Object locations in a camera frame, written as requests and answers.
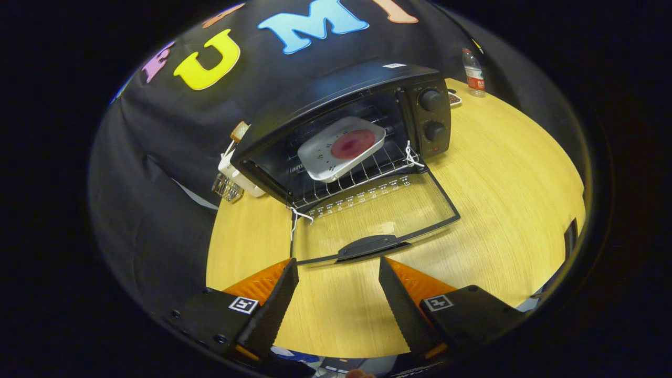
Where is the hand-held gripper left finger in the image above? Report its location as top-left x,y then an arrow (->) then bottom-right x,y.
165,257 -> 300,368

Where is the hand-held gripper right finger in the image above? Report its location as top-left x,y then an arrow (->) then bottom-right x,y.
378,256 -> 528,363

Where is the white square food tray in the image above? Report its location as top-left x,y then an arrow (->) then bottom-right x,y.
297,116 -> 387,183

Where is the pink ham slice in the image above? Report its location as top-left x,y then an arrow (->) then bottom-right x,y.
330,129 -> 376,160

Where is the black toaster oven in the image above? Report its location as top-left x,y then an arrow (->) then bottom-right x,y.
231,59 -> 461,266

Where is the white bread toaster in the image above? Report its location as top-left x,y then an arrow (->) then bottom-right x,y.
218,139 -> 266,198

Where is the black backdrop cloth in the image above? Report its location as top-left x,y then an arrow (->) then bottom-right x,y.
88,0 -> 586,316

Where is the clear bottle red label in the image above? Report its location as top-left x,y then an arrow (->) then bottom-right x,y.
462,48 -> 486,98

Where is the white string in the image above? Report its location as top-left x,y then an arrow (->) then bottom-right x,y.
289,206 -> 314,242
405,140 -> 425,169

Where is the wire mesh holder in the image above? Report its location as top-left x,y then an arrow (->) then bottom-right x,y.
212,173 -> 245,203

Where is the oven wire rack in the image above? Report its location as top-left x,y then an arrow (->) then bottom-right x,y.
286,102 -> 421,208

